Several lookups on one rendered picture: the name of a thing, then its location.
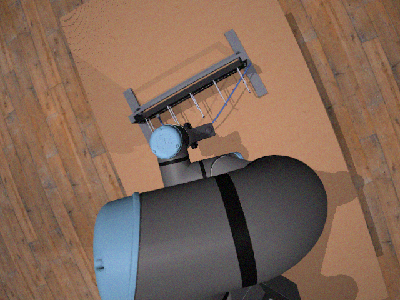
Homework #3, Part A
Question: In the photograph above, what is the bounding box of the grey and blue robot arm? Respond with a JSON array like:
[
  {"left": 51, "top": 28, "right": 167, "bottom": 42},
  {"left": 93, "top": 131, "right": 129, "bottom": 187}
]
[{"left": 93, "top": 122, "right": 328, "bottom": 300}]

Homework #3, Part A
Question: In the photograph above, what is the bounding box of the dark grey patch panel rack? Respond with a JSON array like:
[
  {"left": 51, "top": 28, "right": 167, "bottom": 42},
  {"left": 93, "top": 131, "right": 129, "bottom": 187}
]
[{"left": 123, "top": 29, "right": 267, "bottom": 146}]

